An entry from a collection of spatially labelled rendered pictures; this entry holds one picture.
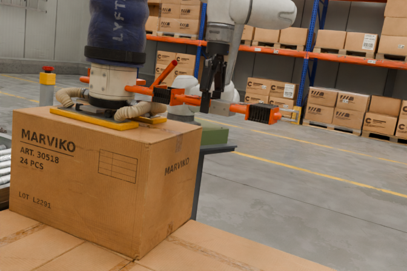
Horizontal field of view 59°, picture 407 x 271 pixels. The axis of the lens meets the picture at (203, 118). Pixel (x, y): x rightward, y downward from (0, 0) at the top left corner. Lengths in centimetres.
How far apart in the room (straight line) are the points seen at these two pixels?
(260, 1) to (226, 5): 11
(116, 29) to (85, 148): 42
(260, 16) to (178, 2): 860
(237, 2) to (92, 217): 86
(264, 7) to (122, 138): 61
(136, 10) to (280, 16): 50
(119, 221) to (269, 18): 82
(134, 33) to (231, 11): 37
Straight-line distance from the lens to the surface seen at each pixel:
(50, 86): 244
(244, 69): 1019
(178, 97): 123
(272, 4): 120
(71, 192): 137
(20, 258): 132
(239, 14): 118
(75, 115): 137
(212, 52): 117
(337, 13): 970
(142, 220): 121
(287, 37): 851
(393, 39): 820
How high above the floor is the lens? 123
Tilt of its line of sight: 10 degrees down
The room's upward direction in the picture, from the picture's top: 7 degrees clockwise
